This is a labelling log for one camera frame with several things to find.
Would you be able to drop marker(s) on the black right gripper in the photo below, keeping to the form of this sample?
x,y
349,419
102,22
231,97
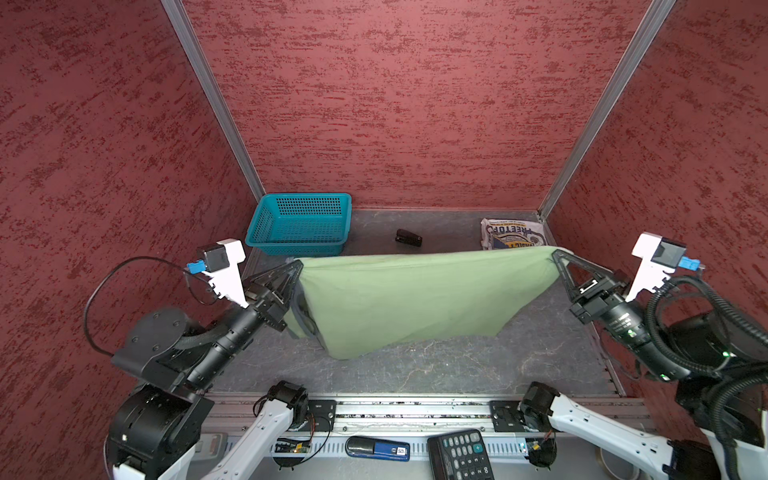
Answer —
x,y
599,294

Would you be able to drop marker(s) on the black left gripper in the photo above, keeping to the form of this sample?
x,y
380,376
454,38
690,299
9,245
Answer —
x,y
268,279

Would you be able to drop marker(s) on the green tank top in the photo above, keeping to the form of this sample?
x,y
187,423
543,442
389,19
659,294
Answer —
x,y
355,305

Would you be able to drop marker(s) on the white tank top navy trim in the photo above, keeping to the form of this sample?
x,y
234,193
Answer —
x,y
507,234

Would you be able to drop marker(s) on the small black stapler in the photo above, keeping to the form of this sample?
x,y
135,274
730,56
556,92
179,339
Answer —
x,y
408,238

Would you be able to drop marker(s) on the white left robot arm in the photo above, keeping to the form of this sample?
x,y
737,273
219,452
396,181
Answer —
x,y
154,433

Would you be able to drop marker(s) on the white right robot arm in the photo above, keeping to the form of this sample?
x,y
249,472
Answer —
x,y
683,332

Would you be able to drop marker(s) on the teal plastic laundry basket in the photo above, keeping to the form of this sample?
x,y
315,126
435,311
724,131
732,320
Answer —
x,y
301,224

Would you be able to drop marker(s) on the left small circuit board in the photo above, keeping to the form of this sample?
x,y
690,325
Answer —
x,y
293,446

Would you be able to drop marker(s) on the blue black handheld device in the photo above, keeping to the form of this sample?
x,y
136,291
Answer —
x,y
377,449

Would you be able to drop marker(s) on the black calculator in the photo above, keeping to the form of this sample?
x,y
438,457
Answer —
x,y
460,455

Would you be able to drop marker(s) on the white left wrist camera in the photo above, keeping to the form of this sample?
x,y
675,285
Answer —
x,y
219,265

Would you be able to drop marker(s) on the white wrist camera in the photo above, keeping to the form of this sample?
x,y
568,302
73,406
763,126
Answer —
x,y
660,258
219,265

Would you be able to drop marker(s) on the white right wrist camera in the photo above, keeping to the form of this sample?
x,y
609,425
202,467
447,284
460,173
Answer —
x,y
660,258

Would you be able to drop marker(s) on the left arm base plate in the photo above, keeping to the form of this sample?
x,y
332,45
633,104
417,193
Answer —
x,y
322,414

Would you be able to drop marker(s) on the aluminium rail frame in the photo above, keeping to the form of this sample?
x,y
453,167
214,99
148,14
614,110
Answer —
x,y
420,414

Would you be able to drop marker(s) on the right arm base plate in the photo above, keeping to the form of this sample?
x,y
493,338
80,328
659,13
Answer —
x,y
506,416

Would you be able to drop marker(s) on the grey metal corner post right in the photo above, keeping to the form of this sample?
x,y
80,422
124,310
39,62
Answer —
x,y
643,37

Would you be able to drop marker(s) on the grey metal corner post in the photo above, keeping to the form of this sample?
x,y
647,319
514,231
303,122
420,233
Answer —
x,y
183,28
643,37

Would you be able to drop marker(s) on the grey metal corner post left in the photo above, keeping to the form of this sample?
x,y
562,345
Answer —
x,y
183,28

